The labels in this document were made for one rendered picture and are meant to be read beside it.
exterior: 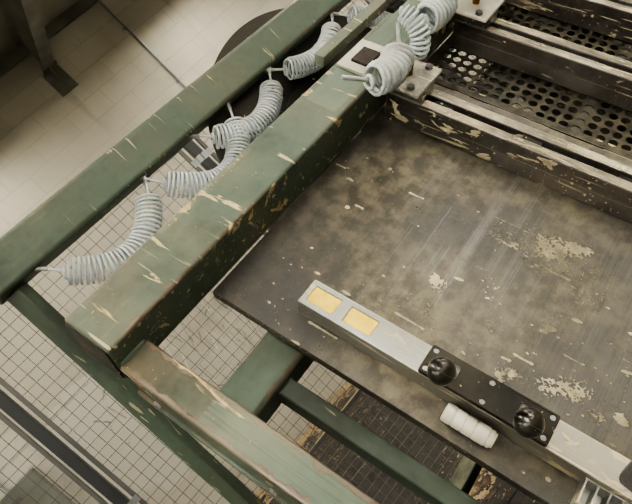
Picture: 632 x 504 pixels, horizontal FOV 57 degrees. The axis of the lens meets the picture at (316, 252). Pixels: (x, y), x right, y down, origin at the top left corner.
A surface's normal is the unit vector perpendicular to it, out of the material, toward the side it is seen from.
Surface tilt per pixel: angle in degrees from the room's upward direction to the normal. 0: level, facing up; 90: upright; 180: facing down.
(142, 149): 90
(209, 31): 90
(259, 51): 90
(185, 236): 57
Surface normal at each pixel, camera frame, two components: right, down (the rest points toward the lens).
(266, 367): -0.04, -0.58
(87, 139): 0.30, -0.13
